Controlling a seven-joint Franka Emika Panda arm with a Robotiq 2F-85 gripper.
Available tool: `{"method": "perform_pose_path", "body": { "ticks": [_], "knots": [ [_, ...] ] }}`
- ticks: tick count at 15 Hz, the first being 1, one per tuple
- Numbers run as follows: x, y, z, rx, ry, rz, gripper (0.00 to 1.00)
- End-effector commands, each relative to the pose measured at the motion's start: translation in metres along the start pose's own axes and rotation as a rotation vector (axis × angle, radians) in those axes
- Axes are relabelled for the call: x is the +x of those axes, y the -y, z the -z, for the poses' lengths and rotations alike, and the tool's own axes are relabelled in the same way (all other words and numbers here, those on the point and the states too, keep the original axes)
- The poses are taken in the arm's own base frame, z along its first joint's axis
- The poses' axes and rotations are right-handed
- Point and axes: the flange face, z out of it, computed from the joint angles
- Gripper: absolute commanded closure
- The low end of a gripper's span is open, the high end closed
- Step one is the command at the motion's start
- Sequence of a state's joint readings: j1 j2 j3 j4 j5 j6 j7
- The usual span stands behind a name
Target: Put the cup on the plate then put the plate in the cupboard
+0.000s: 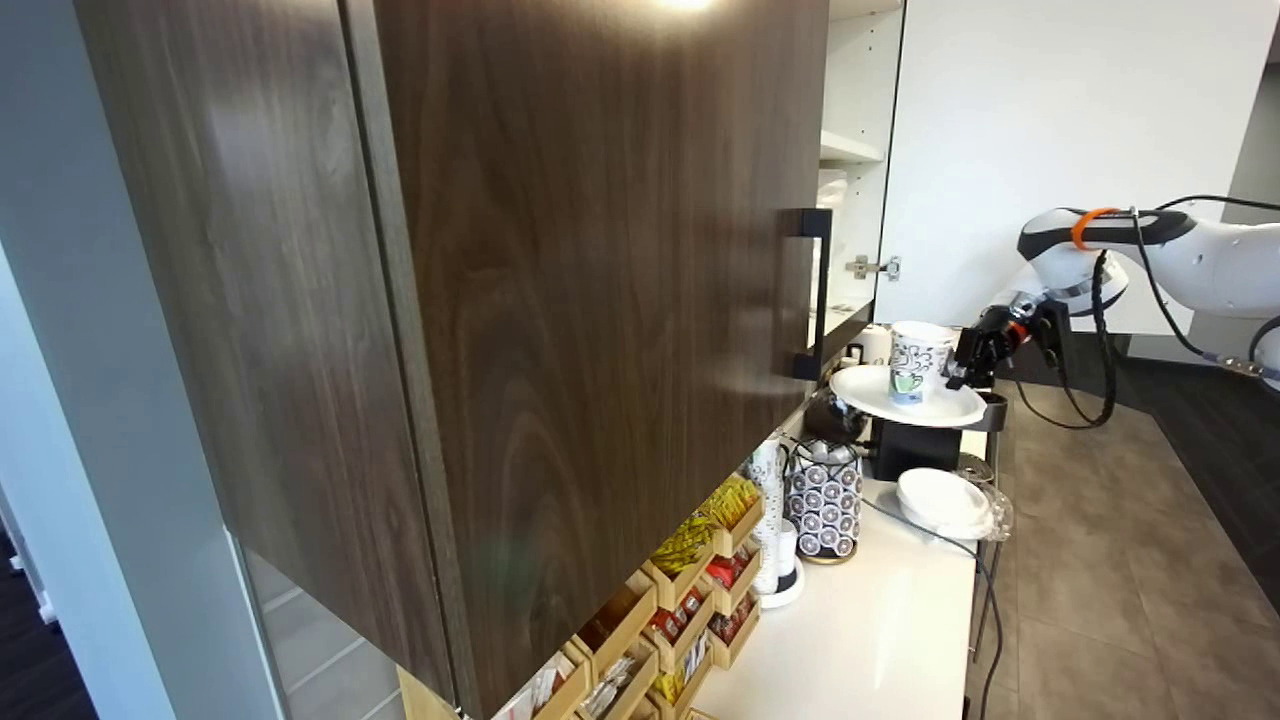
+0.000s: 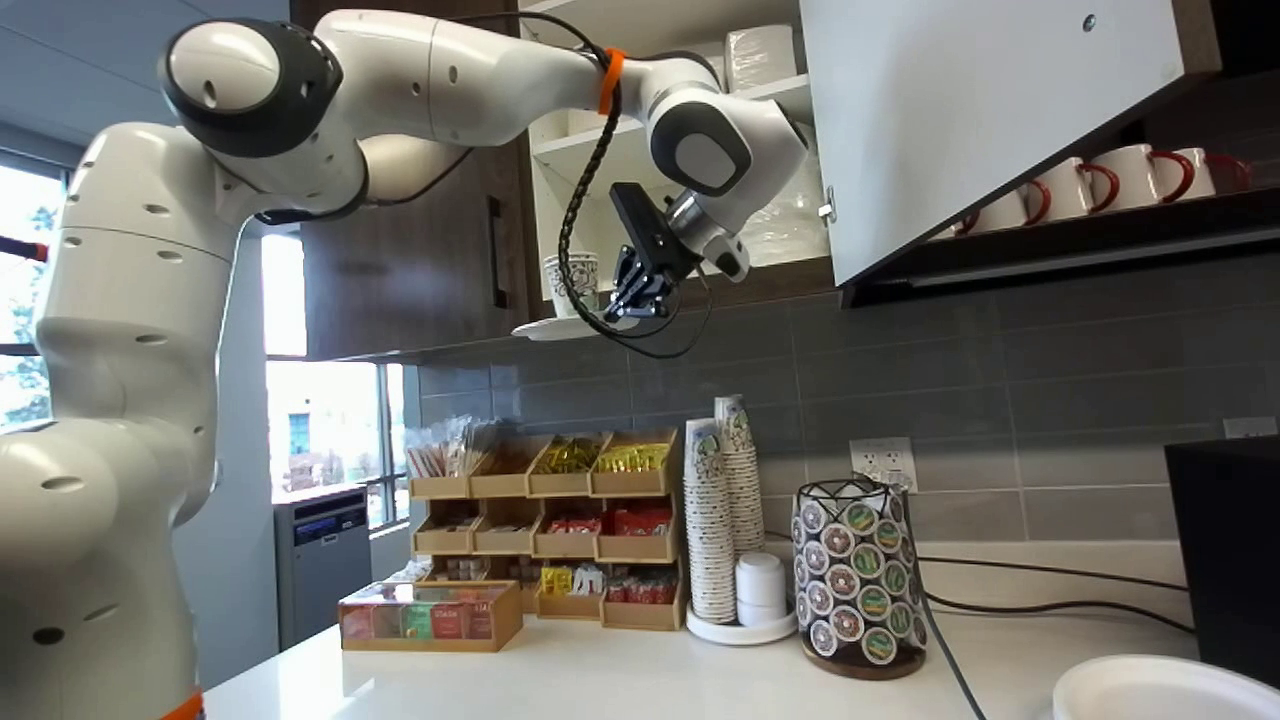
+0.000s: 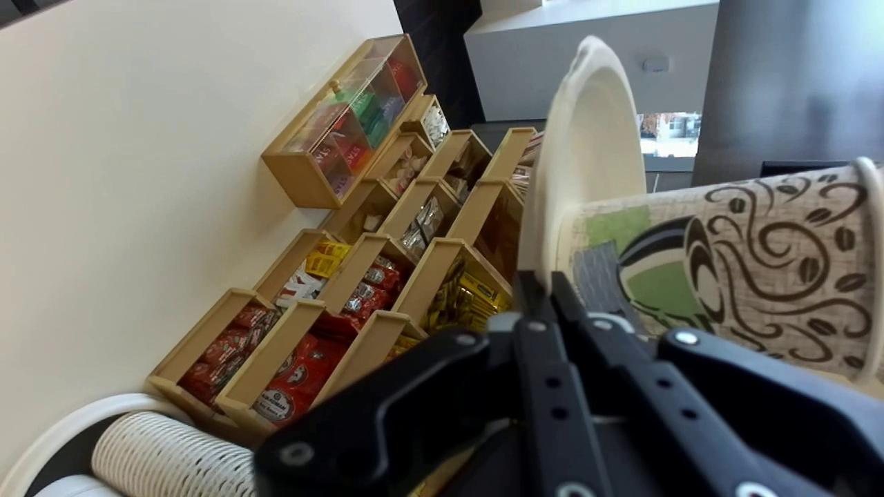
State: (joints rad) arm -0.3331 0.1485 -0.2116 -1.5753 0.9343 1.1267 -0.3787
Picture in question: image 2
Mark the patterned coffee pod carousel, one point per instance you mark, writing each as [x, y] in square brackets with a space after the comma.
[861, 572]

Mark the white cup lid stack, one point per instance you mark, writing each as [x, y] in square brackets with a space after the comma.
[763, 585]

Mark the white round cup tray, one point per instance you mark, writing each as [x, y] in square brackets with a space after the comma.
[744, 633]

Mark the wooden glass-lid tea box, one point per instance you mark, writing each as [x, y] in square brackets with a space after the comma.
[427, 622]

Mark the tall patterned paper cup stack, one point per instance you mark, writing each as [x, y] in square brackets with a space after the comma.
[708, 522]
[744, 465]

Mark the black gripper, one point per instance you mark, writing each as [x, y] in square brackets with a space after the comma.
[650, 232]

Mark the clear bag of packets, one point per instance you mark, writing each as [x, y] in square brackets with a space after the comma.
[442, 451]

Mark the grey dishwasher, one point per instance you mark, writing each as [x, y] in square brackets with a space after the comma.
[323, 572]

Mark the wooden tea organizer rack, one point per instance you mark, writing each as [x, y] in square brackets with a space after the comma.
[544, 541]

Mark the white cupboard door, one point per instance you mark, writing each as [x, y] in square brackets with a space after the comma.
[984, 123]

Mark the silver door hinge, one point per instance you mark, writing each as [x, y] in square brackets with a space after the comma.
[825, 208]

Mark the plastic wrapped plate stack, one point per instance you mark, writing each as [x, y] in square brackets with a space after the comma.
[792, 232]

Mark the white wall outlet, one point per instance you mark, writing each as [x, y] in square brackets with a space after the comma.
[887, 462]

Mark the dark open mug shelf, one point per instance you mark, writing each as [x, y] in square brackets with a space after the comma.
[1132, 247]

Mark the white plate at edge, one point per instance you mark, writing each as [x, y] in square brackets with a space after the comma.
[1160, 695]

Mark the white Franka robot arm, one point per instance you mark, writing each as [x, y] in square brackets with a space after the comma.
[120, 335]

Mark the white wall plate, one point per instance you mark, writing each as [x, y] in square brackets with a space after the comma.
[1252, 428]

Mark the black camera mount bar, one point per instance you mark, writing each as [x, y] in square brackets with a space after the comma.
[23, 250]

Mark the dark wood wall cupboard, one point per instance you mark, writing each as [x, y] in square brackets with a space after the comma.
[402, 283]

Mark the black coffee machine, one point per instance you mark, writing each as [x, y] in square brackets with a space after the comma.
[1233, 562]

